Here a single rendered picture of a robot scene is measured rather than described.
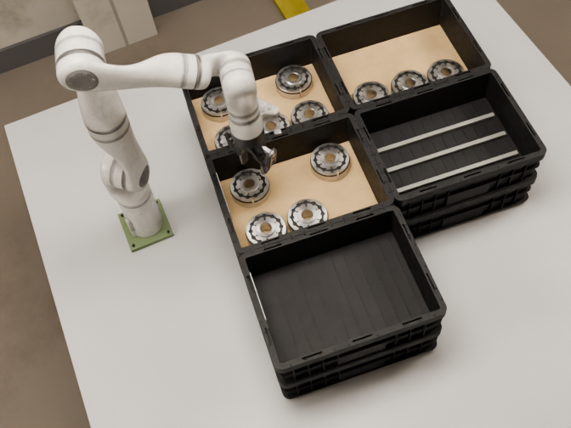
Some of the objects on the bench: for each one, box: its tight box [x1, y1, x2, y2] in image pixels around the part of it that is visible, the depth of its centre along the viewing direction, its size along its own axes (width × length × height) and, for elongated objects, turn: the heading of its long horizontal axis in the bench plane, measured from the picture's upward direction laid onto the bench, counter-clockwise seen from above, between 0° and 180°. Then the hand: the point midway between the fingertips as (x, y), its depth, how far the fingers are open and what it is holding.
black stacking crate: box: [246, 283, 442, 399], centre depth 179 cm, size 40×30×12 cm
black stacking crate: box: [405, 176, 537, 239], centre depth 198 cm, size 40×30×12 cm
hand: (254, 163), depth 178 cm, fingers open, 5 cm apart
